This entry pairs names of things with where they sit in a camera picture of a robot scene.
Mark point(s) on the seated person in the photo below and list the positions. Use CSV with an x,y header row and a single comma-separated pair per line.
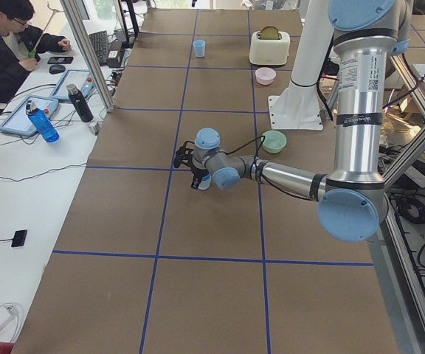
x,y
17,39

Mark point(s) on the green bowl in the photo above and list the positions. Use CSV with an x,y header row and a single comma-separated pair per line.
x,y
274,141

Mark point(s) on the black thermos bottle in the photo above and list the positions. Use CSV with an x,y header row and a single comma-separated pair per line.
x,y
79,102

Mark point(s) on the pink bowl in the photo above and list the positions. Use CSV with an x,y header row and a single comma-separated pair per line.
x,y
265,76

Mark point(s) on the black computer mouse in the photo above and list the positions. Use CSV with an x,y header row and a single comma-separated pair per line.
x,y
57,69

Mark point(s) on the blue water bottle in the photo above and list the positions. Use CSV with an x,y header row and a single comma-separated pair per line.
x,y
39,119

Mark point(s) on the black smartphone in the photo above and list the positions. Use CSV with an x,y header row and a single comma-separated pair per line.
x,y
62,60

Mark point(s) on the black keyboard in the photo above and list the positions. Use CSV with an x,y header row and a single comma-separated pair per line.
x,y
99,43

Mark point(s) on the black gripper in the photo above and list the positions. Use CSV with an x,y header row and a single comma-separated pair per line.
x,y
199,172

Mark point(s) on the aluminium frame post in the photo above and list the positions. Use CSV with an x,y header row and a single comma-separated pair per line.
x,y
76,24

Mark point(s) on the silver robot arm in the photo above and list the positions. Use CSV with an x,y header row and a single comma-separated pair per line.
x,y
350,199

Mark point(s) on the teach pendant tablet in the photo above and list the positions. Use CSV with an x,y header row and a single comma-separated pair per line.
x,y
18,123
81,78

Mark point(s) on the cream toaster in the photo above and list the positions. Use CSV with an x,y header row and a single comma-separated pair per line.
x,y
269,52

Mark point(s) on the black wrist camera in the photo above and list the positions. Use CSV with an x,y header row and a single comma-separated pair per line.
x,y
184,156

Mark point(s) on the light blue cup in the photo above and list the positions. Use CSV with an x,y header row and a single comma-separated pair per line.
x,y
205,182
199,48

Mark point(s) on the toast slice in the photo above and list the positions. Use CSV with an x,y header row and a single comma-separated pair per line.
x,y
269,33

